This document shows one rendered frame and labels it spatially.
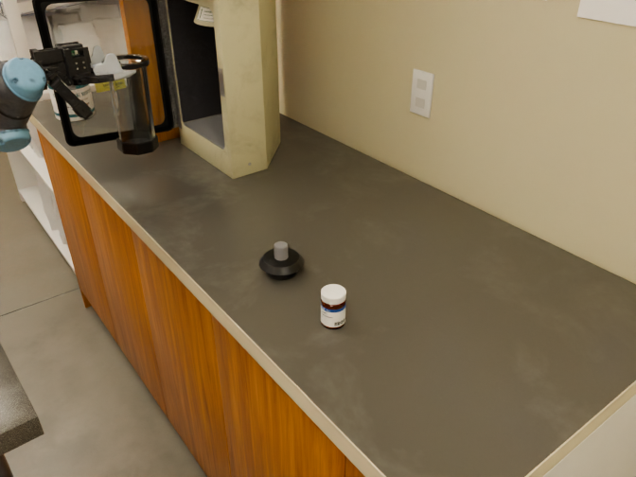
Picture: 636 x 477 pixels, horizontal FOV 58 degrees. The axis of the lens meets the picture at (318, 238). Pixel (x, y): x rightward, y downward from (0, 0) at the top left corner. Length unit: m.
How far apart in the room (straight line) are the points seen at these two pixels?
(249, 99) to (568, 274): 0.87
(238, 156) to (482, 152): 0.63
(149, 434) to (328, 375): 1.29
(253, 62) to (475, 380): 0.94
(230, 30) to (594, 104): 0.82
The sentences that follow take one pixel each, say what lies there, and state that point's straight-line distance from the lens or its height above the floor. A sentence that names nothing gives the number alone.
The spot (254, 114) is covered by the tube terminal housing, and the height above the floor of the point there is 1.11.
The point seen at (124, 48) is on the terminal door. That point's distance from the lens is 1.72.
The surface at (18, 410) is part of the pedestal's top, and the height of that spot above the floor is 0.94.
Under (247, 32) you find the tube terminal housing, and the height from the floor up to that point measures 1.31.
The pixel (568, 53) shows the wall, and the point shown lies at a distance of 1.29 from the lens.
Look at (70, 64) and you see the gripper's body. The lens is 1.44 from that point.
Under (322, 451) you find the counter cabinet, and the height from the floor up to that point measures 0.79.
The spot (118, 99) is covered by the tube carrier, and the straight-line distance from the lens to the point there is 1.50.
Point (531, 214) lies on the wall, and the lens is 1.42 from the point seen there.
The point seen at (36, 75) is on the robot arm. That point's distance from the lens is 1.25.
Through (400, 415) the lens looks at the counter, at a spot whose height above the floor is 0.94.
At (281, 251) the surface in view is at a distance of 1.14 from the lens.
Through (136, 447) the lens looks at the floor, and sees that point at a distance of 2.15.
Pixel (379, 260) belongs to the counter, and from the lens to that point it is 1.22.
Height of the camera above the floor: 1.62
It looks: 32 degrees down
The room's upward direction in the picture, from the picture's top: straight up
